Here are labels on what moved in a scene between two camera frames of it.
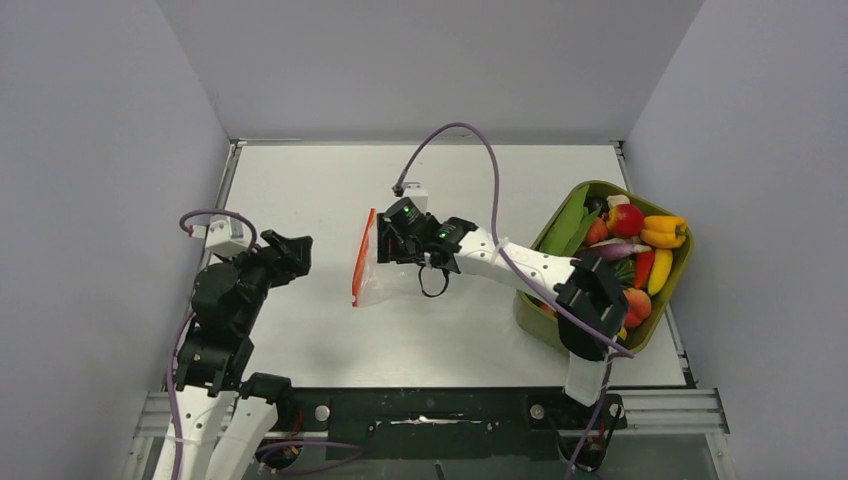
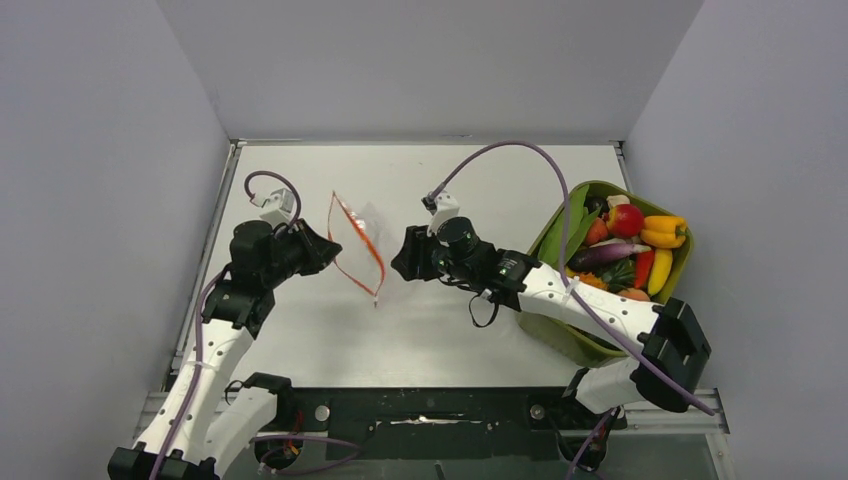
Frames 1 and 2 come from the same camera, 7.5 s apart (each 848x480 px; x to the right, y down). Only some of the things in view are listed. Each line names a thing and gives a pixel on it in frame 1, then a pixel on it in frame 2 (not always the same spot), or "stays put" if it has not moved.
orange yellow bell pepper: x=664 y=231 stays put
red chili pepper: x=643 y=263 stays put
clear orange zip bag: x=377 y=283 -> x=359 y=259
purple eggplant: x=613 y=252 stays put
